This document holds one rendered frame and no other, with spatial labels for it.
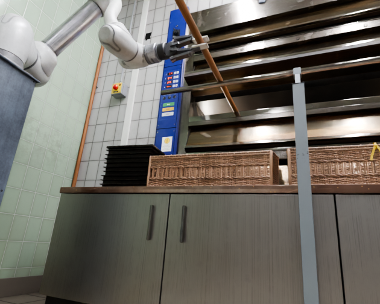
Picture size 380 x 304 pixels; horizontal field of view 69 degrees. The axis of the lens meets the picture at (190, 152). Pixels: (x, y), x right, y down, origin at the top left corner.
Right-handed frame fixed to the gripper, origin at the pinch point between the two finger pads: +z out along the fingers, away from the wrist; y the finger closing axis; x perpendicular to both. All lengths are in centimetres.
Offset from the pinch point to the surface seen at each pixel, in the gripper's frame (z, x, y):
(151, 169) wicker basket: -27, -16, 51
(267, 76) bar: 24.7, -27.4, 3.9
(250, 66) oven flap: 12, -50, -21
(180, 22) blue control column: -45, -61, -81
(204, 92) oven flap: -22, -66, -17
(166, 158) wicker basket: -19, -14, 47
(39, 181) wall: -122, -35, 51
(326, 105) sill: 52, -65, 3
